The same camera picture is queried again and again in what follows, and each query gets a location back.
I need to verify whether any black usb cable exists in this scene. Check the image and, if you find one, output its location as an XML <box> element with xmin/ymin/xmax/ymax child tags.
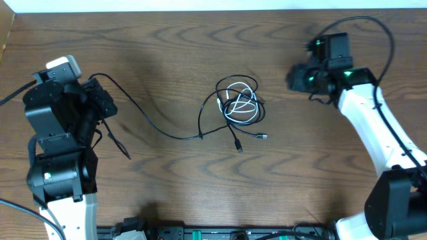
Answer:
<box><xmin>87</xmin><ymin>73</ymin><xmax>268</xmax><ymax>160</ymax></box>

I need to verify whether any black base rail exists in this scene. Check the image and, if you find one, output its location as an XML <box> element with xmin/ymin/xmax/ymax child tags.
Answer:
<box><xmin>97</xmin><ymin>217</ymin><xmax>337</xmax><ymax>240</ymax></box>

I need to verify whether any black left camera cable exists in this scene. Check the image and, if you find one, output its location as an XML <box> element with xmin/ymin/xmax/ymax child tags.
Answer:
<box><xmin>0</xmin><ymin>79</ymin><xmax>67</xmax><ymax>240</ymax></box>

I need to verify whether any black right camera cable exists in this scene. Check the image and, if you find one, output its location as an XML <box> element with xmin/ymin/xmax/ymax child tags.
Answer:
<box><xmin>313</xmin><ymin>15</ymin><xmax>427</xmax><ymax>181</ymax></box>

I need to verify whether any white usb cable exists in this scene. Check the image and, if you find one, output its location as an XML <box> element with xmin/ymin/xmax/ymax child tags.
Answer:
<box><xmin>216</xmin><ymin>82</ymin><xmax>260</xmax><ymax>123</ymax></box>

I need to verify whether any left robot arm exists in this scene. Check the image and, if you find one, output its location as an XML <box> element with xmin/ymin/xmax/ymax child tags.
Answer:
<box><xmin>23</xmin><ymin>78</ymin><xmax>117</xmax><ymax>239</ymax></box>

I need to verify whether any black camera cable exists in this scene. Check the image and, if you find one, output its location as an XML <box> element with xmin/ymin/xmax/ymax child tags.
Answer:
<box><xmin>313</xmin><ymin>15</ymin><xmax>427</xmax><ymax>181</ymax></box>
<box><xmin>0</xmin><ymin>79</ymin><xmax>67</xmax><ymax>240</ymax></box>

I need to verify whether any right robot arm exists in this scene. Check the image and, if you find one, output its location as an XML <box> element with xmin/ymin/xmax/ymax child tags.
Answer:
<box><xmin>287</xmin><ymin>33</ymin><xmax>426</xmax><ymax>239</ymax></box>

